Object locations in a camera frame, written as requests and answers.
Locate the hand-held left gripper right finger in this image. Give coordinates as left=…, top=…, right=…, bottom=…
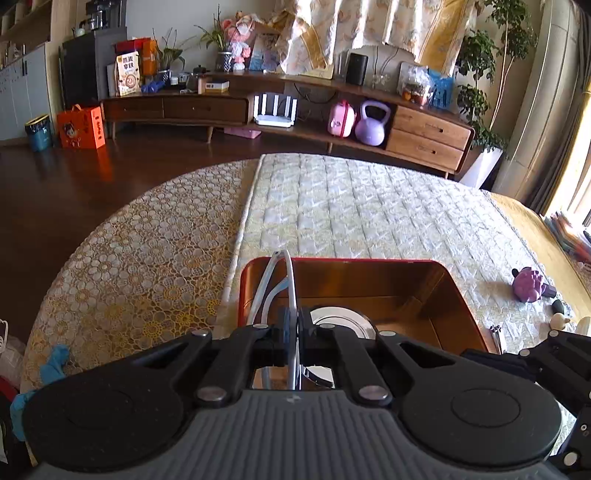
left=297, top=307, right=463, bottom=408

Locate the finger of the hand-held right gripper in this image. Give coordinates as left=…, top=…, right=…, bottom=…
left=549, top=402, right=591, bottom=478
left=462, top=329, right=591, bottom=403

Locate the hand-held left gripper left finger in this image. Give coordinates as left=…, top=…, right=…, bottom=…
left=136, top=308, right=297, bottom=408

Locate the red metal tin box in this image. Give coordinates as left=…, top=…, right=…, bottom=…
left=236, top=257, right=491, bottom=358

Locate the round steel dish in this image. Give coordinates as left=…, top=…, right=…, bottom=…
left=302, top=304, right=378, bottom=389

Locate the purple spiky toy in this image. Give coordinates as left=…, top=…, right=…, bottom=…
left=511, top=267, right=557, bottom=304

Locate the stack of colourful plastic folders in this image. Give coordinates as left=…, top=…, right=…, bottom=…
left=544, top=210, right=591, bottom=267

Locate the white quilted mat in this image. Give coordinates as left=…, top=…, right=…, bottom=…
left=217, top=153, right=579, bottom=356

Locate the gold lace tablecloth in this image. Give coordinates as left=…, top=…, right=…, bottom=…
left=21, top=159, right=262, bottom=393

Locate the white plant pot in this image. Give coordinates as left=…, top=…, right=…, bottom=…
left=459, top=144, right=505, bottom=189

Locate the pink toy case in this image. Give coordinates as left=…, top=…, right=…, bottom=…
left=327, top=101, right=358, bottom=138

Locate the purple kettlebell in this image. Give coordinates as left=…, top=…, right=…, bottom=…
left=354, top=100, right=393, bottom=147

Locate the white router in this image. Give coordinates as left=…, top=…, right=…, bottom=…
left=248, top=91, right=299, bottom=128

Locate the wooden media cabinet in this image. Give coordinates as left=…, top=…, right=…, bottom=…
left=100, top=71, right=476, bottom=180

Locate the blue cloth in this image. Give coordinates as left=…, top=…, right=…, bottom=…
left=10, top=344, right=71, bottom=441

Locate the beige curtain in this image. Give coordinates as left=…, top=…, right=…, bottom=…
left=493, top=0, right=591, bottom=215

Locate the dark teapot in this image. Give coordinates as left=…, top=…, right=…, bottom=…
left=186, top=65, right=209, bottom=92

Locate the black speaker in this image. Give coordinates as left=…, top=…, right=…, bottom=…
left=346, top=52, right=369, bottom=87

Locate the clear plastic bag of snacks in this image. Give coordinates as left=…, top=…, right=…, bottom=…
left=399, top=62, right=435, bottom=105

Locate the white fan-shaped ornament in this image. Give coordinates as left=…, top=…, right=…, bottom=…
left=341, top=43, right=417, bottom=90

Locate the blue picture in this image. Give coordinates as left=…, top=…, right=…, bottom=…
left=427, top=69, right=456, bottom=112

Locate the plant in patterned vase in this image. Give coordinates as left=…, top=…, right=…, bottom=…
left=196, top=6, right=235, bottom=73

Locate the orange gift bag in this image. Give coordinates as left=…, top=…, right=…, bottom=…
left=57, top=104, right=107, bottom=150

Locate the pink doll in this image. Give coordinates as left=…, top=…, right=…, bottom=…
left=221, top=11, right=256, bottom=71

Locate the thin-leaved potted plant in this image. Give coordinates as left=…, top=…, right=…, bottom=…
left=152, top=27, right=186, bottom=85

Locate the cereal box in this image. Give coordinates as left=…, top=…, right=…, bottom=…
left=115, top=52, right=142, bottom=97

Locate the tall green potted plant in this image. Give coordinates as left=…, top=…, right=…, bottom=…
left=455, top=0, right=539, bottom=153

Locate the orange box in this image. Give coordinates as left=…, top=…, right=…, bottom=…
left=140, top=39, right=158, bottom=77

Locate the patterned yellow hanging cloth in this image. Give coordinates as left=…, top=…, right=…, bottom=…
left=271, top=0, right=477, bottom=75

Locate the blue trash bin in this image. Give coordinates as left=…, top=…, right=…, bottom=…
left=24, top=115, right=54, bottom=152

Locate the grey fridge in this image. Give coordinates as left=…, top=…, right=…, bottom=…
left=59, top=27, right=129, bottom=112

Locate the white cupboard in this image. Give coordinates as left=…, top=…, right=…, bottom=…
left=0, top=42, right=52, bottom=142

